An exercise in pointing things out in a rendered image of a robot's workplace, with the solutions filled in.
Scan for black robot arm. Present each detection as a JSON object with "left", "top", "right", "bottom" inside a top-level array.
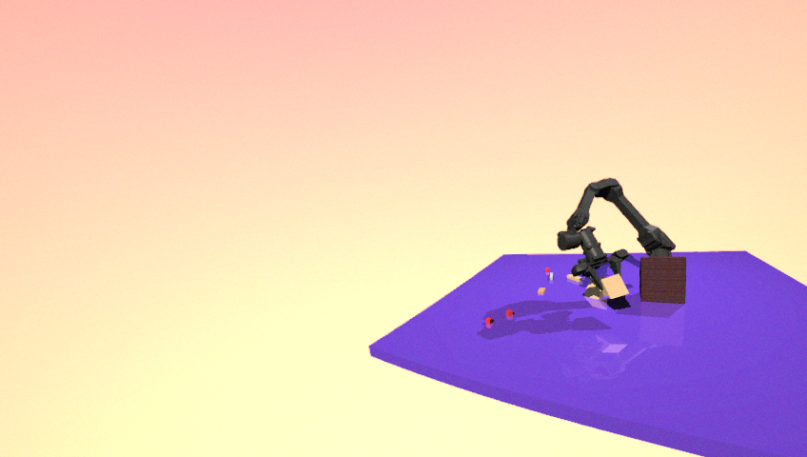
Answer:
[{"left": 557, "top": 178, "right": 676, "bottom": 257}]

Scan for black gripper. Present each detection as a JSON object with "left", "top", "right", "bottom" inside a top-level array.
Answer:
[{"left": 571, "top": 241, "right": 630, "bottom": 289}]

